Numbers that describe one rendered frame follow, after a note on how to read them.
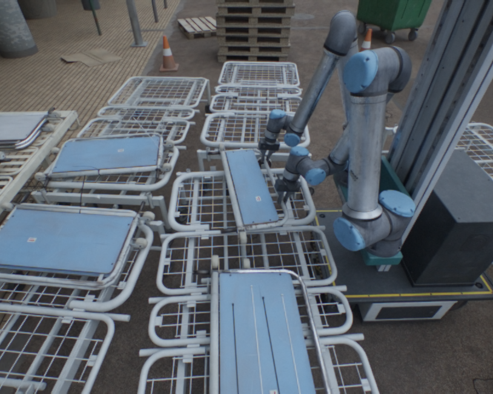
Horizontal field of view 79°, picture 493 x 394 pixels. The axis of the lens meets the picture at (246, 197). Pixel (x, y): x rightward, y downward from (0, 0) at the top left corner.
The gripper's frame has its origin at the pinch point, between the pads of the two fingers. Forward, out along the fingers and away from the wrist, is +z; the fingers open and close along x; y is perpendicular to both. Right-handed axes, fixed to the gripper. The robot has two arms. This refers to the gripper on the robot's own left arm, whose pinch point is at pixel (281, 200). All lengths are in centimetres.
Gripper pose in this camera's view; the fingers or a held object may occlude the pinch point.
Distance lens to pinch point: 171.3
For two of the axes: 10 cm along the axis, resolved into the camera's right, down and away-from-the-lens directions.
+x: -9.6, -0.2, -2.7
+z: -1.9, 7.5, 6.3
